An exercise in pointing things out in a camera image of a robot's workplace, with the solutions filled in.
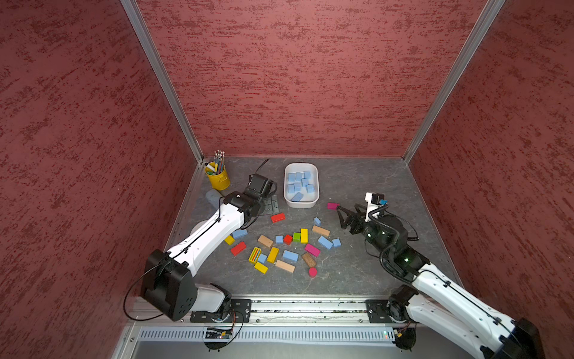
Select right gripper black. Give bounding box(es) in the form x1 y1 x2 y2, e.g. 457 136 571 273
336 203 393 257

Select long blue block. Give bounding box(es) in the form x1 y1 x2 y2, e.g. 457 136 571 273
318 236 333 250
291 192 303 202
232 229 248 239

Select white plastic tub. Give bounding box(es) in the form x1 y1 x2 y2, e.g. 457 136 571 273
283 162 320 209

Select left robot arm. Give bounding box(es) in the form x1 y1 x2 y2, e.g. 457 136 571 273
140 190 268 322

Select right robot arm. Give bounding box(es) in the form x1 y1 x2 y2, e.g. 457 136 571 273
336 203 546 358

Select yellow block under arm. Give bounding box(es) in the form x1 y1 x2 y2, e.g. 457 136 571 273
224 236 236 246

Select red long block upper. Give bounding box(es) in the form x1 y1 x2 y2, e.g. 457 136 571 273
271 213 286 224

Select tan block left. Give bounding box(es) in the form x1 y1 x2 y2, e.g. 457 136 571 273
258 235 274 249

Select tan block right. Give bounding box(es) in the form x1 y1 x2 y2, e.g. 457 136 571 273
312 225 330 238

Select yellow upright block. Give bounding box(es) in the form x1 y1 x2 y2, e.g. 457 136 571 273
300 228 309 244

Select yellow long block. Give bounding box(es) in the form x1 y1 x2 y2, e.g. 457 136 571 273
267 247 280 263

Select magenta block centre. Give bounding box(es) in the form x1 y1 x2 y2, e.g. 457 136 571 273
304 244 321 257

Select striped yellow block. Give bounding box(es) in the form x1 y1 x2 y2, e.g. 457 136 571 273
248 247 262 264

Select red block left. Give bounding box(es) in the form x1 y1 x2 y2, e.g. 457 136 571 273
231 242 247 257

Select yellow pencil bucket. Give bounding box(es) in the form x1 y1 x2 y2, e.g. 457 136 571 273
205 162 231 191

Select dark wood block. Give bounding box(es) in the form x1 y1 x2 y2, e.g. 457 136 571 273
302 253 316 268

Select grey glasses case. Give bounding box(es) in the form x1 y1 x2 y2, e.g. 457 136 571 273
205 189 224 209

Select pencils in bucket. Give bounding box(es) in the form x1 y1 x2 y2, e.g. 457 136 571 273
205 150 225 176

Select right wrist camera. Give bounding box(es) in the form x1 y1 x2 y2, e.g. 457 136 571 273
365 192 388 222

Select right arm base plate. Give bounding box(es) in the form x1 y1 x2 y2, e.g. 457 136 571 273
365 299 416 325

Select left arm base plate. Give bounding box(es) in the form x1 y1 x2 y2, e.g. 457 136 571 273
190 299 253 324

